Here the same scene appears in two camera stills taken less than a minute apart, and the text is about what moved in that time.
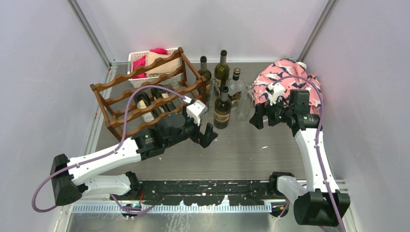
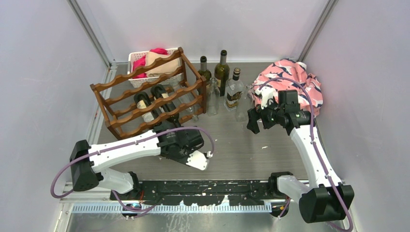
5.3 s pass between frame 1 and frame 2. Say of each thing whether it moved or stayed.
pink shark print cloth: stayed
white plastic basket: stayed
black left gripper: moved
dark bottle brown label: moved
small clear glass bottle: stayed
